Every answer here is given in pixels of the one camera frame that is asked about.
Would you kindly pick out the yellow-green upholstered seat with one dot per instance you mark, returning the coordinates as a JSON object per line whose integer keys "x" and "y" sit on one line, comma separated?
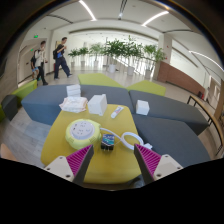
{"x": 146, "y": 87}
{"x": 98, "y": 80}

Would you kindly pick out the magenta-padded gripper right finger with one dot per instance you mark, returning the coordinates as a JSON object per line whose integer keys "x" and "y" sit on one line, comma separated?
{"x": 165, "y": 165}

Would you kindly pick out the wooden shelf unit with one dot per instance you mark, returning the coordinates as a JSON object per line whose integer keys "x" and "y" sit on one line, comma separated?
{"x": 220, "y": 100}

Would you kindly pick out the small white tube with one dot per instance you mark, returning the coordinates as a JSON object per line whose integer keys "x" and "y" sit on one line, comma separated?
{"x": 116, "y": 112}

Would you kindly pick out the row of potted plants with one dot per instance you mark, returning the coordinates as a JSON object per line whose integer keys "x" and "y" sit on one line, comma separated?
{"x": 116, "y": 48}

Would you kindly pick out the long grey sofa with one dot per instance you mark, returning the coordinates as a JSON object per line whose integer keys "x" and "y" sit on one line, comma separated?
{"x": 43, "y": 103}

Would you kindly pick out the person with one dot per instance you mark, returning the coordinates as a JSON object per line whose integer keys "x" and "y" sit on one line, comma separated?
{"x": 33, "y": 65}
{"x": 41, "y": 60}
{"x": 60, "y": 55}

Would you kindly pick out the wet wipes soft pack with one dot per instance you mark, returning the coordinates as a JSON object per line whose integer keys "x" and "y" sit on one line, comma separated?
{"x": 73, "y": 104}

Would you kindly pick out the dark grey ottoman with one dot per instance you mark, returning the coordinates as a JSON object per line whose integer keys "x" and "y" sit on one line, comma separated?
{"x": 9, "y": 106}

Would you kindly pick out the green sofa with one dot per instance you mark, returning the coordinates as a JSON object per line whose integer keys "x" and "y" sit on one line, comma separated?
{"x": 25, "y": 91}

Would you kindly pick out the green exit sign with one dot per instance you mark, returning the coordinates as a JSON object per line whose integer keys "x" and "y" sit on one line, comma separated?
{"x": 35, "y": 36}

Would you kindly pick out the ceiling strip lights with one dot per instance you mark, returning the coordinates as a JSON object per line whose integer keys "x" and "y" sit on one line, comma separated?
{"x": 87, "y": 10}

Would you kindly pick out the stacked white tissue packs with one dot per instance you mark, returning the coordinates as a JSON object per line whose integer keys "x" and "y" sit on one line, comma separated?
{"x": 73, "y": 90}

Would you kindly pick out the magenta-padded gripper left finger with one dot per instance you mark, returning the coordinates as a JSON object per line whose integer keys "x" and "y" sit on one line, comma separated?
{"x": 61, "y": 166}

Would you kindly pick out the wooden bench with black legs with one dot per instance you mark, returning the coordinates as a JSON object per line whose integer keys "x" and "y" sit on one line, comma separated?
{"x": 206, "y": 106}

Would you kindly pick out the small white cube box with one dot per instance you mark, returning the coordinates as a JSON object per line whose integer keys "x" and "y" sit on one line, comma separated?
{"x": 142, "y": 107}

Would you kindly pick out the large white carton box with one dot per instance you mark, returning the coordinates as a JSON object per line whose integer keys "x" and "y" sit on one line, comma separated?
{"x": 97, "y": 105}

